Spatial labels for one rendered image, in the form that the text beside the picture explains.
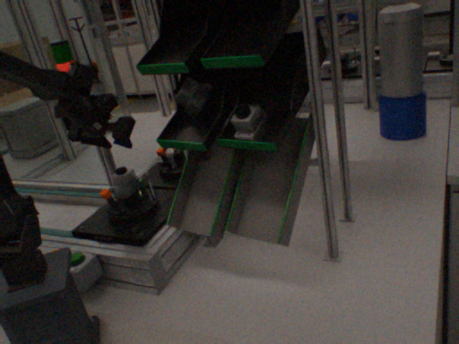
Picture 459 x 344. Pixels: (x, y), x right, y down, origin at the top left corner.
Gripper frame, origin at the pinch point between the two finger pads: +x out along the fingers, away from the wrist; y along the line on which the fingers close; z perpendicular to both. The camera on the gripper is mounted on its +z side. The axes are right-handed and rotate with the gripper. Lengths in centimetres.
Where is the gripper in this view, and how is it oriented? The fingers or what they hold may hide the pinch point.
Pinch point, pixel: (113, 140)
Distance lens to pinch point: 115.7
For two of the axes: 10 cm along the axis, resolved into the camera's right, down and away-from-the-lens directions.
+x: 4.0, 4.7, 7.9
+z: 2.4, -8.8, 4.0
